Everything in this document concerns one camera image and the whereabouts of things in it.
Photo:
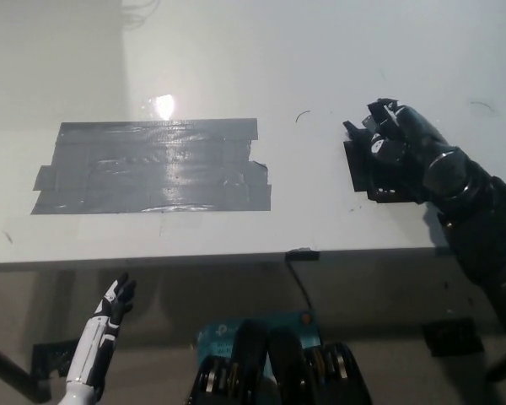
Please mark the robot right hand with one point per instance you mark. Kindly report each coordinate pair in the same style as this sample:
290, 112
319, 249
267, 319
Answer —
417, 135

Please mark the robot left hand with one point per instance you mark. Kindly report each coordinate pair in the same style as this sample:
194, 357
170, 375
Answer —
93, 341

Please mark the black desk leg bar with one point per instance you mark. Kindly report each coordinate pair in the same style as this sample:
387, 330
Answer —
17, 370

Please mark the black tape patch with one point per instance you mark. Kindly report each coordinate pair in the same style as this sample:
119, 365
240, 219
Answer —
362, 169

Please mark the grey tape patch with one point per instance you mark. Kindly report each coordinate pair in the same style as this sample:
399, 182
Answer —
152, 169

